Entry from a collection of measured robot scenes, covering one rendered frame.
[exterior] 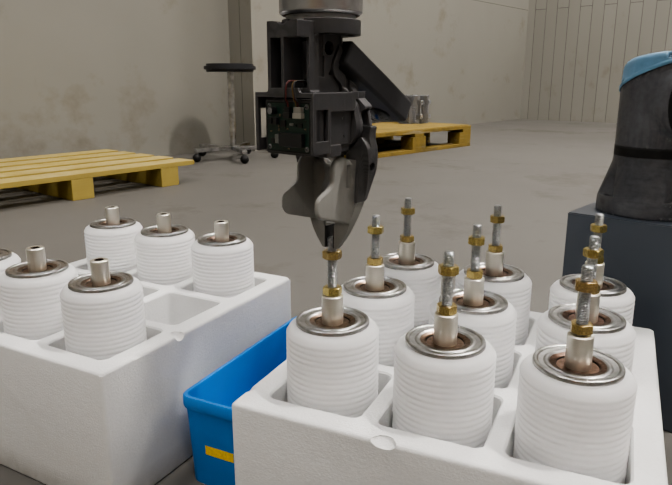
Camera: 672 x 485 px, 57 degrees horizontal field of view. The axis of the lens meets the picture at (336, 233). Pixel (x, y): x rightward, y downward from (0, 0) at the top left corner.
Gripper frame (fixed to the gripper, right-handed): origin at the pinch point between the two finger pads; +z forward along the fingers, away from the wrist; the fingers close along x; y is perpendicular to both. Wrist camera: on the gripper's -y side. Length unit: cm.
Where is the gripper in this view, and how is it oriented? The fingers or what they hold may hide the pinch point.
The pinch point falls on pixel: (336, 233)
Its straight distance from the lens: 61.5
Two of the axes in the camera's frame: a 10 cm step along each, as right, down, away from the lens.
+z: 0.0, 9.7, 2.4
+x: 7.7, 1.6, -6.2
